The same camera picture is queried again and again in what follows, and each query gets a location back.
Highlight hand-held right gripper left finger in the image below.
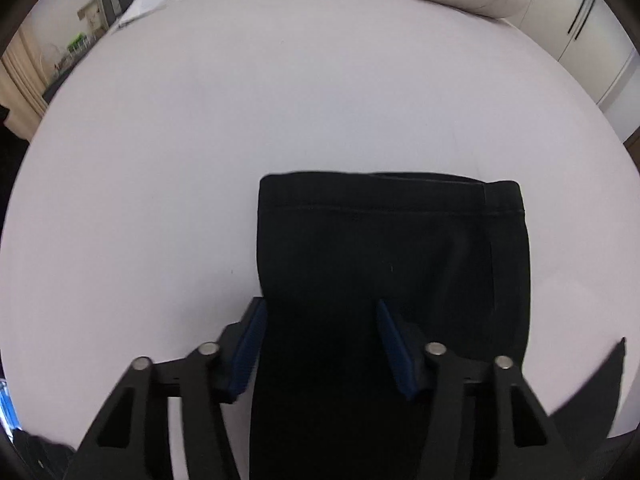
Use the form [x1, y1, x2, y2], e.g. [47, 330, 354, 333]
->
[64, 297, 269, 480]

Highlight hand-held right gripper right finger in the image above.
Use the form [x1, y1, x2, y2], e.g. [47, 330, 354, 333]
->
[376, 299, 572, 480]

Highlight black pants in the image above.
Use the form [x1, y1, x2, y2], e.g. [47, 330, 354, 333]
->
[248, 171, 532, 480]

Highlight bed with white sheet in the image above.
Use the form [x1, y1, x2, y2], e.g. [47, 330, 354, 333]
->
[0, 0, 640, 453]

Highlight dark nightstand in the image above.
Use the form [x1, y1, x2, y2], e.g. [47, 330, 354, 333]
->
[42, 34, 97, 102]

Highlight beige curtain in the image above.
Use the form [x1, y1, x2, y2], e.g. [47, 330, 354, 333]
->
[0, 29, 51, 137]

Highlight white wardrobe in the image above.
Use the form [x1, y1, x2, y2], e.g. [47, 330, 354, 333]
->
[515, 0, 640, 111]

